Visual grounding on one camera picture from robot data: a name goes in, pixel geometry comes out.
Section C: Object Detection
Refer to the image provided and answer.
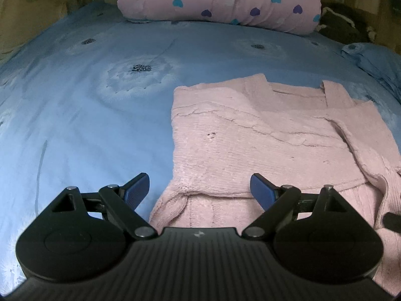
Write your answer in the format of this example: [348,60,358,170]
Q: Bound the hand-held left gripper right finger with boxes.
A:
[241,173,351,238]

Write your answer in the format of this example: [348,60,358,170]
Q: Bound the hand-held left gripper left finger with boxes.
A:
[50,172,158,239]

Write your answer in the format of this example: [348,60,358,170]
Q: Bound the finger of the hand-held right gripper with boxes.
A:
[384,212,401,230]

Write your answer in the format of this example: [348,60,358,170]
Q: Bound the pink knitted cardigan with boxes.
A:
[150,73,401,292]

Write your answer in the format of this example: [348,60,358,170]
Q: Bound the blue pillow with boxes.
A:
[341,42,401,91]

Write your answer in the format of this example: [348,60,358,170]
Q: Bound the dark cloth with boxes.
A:
[320,3,376,43]

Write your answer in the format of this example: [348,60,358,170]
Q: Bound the pink heart-pattern pillow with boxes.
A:
[117,0,323,36]

